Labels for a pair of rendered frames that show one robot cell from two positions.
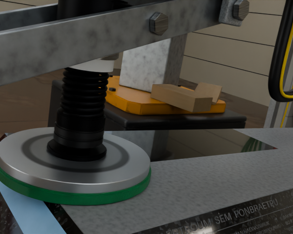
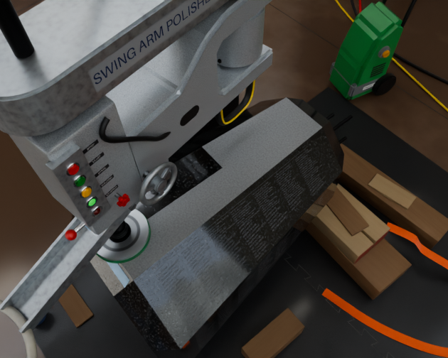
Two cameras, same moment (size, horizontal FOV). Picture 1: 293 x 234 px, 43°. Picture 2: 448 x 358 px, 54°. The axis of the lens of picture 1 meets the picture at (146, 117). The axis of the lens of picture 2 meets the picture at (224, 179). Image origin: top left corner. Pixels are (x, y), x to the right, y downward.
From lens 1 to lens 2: 1.30 m
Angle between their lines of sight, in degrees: 44
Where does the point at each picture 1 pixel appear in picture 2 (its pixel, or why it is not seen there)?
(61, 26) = (100, 239)
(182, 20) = not seen: hidden behind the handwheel
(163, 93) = not seen: hidden behind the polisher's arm
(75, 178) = (122, 255)
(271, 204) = (200, 230)
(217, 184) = (178, 225)
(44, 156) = (109, 243)
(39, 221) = (116, 268)
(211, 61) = not seen: outside the picture
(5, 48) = (88, 255)
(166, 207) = (156, 251)
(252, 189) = (193, 224)
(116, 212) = (139, 261)
